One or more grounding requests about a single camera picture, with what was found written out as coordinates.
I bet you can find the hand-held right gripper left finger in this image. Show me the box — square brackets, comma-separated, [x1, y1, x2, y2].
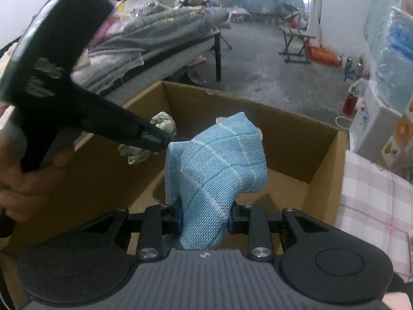
[81, 204, 184, 262]

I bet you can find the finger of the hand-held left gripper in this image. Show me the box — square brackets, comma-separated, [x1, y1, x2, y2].
[92, 95, 170, 153]

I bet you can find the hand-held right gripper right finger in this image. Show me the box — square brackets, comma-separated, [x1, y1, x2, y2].
[227, 202, 326, 262]

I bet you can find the pale green cloth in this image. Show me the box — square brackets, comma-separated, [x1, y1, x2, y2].
[118, 111, 177, 166]

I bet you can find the blue checked cloth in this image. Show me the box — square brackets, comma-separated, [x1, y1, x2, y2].
[163, 112, 268, 251]

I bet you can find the brown cardboard box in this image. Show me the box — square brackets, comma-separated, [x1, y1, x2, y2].
[0, 81, 348, 310]

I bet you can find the person's left hand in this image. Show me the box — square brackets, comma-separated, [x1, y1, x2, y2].
[0, 136, 77, 223]

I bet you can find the grey slipper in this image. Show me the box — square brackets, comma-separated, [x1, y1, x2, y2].
[188, 70, 207, 85]

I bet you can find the pink bedding in clear plastic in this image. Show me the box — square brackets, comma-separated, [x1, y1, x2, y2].
[90, 0, 163, 50]

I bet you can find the grey blanket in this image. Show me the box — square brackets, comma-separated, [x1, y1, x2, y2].
[72, 6, 230, 95]

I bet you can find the white appliance box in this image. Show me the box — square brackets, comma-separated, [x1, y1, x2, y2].
[350, 80, 404, 169]

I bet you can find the red bottle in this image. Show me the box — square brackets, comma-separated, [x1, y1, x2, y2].
[343, 87, 360, 116]

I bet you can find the folding stool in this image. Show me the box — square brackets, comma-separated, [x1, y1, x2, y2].
[279, 27, 317, 64]

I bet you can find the dark folded stroller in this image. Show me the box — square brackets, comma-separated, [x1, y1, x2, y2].
[282, 3, 306, 24]

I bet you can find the orange bag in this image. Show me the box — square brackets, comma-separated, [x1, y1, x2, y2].
[306, 46, 342, 68]

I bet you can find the fruit print mattress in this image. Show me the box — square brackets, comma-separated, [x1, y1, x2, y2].
[381, 97, 413, 181]

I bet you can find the blue plastic wrapped roll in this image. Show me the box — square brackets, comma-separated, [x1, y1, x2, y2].
[370, 6, 413, 114]

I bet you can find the black metal bed frame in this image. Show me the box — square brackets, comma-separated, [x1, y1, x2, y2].
[106, 29, 224, 97]

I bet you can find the white cable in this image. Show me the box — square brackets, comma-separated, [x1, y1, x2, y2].
[335, 116, 354, 132]

